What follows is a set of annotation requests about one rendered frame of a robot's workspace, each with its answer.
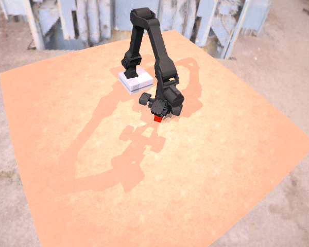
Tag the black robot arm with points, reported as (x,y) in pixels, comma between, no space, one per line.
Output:
(144,18)

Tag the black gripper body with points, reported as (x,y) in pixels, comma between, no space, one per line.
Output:
(145,97)

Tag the red cube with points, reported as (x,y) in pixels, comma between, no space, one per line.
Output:
(158,119)

